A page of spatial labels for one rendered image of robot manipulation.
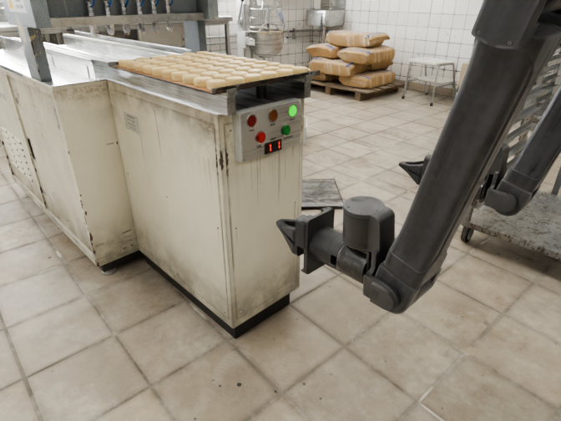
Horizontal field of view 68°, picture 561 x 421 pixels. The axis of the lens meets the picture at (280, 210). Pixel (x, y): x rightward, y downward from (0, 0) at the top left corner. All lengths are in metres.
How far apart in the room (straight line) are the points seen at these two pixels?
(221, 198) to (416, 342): 0.89
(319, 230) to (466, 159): 0.28
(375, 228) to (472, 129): 0.19
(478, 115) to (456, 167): 0.06
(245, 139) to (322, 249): 0.59
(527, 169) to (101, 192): 1.48
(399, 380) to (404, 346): 0.16
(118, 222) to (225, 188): 0.79
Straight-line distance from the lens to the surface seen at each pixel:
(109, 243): 1.91
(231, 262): 1.34
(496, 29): 0.39
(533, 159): 0.89
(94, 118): 1.73
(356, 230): 0.58
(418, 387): 1.51
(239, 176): 1.22
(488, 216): 2.27
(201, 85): 1.15
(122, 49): 2.28
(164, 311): 1.76
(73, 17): 1.73
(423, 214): 0.51
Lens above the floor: 1.12
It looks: 28 degrees down
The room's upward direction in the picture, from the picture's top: straight up
